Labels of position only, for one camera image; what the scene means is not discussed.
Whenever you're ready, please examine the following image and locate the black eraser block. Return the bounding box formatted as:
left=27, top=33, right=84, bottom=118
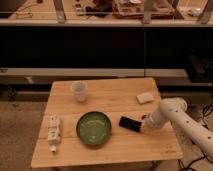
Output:
left=119, top=116, right=142, bottom=132

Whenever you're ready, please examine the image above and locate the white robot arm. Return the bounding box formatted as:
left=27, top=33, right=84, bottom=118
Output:
left=141, top=98, right=213, bottom=160

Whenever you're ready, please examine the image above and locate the clear plastic cup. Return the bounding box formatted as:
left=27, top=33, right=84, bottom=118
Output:
left=71, top=81, right=87, bottom=102

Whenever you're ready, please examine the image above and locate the white sponge block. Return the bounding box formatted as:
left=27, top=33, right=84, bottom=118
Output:
left=136, top=92, right=154, bottom=104

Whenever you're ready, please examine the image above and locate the green bowl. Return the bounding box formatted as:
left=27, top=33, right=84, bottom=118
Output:
left=76, top=111, right=112, bottom=146

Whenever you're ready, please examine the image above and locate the wooden table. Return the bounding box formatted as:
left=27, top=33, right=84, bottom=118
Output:
left=31, top=78, right=183, bottom=168

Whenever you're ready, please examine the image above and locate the white tube with cap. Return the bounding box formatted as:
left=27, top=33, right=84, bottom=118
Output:
left=47, top=115, right=61, bottom=154

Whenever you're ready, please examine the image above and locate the black cable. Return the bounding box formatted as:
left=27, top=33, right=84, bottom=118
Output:
left=178, top=103, right=213, bottom=171

